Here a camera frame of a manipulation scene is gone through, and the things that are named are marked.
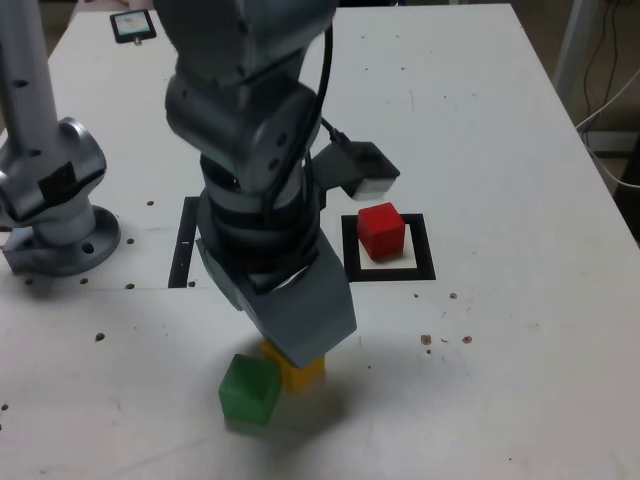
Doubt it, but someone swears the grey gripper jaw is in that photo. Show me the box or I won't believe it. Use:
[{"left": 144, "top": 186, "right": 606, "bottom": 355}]
[
  {"left": 238, "top": 233, "right": 358, "bottom": 370},
  {"left": 194, "top": 238, "right": 261, "bottom": 314}
]

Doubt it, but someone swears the yellow cube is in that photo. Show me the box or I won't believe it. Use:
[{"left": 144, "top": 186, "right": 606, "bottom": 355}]
[{"left": 262, "top": 339, "right": 327, "bottom": 393}]

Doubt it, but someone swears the green cube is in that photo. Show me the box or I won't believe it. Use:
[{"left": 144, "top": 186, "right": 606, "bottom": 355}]
[{"left": 217, "top": 353, "right": 281, "bottom": 424}]

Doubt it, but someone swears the red cube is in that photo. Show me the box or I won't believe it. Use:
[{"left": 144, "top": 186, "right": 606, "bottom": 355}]
[{"left": 356, "top": 202, "right": 406, "bottom": 263}]

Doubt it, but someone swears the black tape square outline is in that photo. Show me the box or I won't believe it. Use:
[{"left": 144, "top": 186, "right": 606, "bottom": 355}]
[{"left": 340, "top": 213, "right": 437, "bottom": 282}]

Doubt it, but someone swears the black tape strip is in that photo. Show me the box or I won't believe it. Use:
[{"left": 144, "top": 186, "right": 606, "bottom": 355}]
[{"left": 168, "top": 196, "right": 202, "bottom": 290}]

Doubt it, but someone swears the black tablet device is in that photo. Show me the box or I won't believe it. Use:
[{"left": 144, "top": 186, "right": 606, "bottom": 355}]
[{"left": 109, "top": 9, "right": 158, "bottom": 45}]

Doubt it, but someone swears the grey gripper camera box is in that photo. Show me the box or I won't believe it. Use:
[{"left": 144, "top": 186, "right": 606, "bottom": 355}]
[{"left": 312, "top": 141, "right": 401, "bottom": 200}]

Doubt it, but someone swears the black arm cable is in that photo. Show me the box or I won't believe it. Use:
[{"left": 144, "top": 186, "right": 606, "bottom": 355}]
[{"left": 259, "top": 22, "right": 354, "bottom": 226}]

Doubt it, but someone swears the white cable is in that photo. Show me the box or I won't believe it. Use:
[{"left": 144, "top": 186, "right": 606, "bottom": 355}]
[{"left": 574, "top": 67, "right": 640, "bottom": 189}]

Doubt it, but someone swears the white frame post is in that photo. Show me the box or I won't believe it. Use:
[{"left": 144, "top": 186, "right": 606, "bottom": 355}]
[{"left": 552, "top": 0, "right": 601, "bottom": 104}]

